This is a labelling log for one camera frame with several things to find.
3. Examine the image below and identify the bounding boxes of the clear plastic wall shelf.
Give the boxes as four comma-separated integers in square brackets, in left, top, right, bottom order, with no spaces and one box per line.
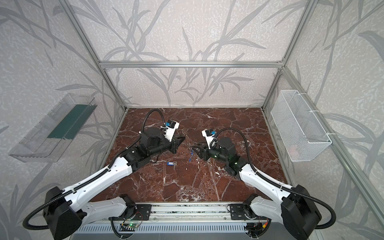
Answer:
[9,94,98,163]

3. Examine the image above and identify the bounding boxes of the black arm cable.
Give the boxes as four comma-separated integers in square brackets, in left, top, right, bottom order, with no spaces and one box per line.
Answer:
[211,127,337,230]
[22,108,166,231]

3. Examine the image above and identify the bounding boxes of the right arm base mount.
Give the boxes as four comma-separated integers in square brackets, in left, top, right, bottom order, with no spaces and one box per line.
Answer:
[227,204,268,223]

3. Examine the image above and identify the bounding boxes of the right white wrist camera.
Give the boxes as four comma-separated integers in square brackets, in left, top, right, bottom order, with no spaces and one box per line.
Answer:
[202,129,217,149]

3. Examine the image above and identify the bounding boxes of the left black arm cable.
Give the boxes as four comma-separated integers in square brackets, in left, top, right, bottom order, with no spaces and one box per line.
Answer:
[22,108,166,231]

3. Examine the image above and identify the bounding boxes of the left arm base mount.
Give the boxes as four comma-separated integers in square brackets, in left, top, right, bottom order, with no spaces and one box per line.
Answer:
[120,204,152,221]

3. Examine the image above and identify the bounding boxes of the white wire mesh basket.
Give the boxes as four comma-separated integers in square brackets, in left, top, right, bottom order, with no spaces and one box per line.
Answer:
[271,90,332,162]

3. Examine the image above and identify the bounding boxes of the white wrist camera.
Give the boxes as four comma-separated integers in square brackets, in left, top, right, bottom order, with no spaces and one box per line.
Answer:
[164,120,180,142]
[202,129,217,149]

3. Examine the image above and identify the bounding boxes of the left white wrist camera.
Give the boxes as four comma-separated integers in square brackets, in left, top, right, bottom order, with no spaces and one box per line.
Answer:
[164,120,180,142]

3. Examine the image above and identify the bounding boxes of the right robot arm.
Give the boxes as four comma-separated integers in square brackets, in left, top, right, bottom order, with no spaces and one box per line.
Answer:
[192,138,322,240]

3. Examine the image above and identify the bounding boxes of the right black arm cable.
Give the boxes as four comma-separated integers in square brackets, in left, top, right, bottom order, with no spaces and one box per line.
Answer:
[211,127,337,230]

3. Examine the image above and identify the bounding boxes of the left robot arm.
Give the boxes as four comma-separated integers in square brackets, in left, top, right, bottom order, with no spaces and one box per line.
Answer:
[43,128,186,240]

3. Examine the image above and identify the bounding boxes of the aluminium front rail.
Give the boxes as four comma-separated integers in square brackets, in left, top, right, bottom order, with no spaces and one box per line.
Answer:
[81,197,283,226]

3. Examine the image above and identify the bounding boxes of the green circuit board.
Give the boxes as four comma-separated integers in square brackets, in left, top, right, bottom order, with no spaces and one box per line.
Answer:
[120,223,141,232]

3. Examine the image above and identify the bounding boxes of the aluminium frame crossbar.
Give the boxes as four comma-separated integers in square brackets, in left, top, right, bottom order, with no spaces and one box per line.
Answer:
[99,61,282,69]

